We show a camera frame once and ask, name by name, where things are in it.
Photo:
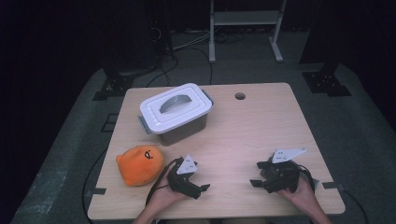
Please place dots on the white box lid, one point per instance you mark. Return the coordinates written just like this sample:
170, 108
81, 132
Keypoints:
183, 115

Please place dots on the person's right hand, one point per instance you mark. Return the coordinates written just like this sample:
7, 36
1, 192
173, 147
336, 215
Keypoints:
302, 196

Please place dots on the person's left hand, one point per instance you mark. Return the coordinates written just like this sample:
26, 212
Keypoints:
165, 199

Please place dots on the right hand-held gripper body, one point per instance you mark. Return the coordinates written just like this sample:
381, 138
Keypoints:
281, 177

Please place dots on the clear grey storage box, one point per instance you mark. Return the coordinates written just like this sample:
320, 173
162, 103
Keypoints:
183, 134

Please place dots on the white metal stand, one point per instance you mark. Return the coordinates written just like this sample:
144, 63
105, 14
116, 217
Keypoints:
246, 17

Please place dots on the black stand with flat base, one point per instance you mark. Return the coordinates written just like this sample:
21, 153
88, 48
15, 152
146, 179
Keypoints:
325, 82
116, 84

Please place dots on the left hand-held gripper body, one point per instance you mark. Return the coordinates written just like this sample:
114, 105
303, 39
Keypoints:
186, 166

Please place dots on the black tape strip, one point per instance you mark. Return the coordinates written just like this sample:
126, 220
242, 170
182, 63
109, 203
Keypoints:
330, 185
98, 191

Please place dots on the orange plush toy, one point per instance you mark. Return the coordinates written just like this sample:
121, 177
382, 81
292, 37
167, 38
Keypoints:
140, 168

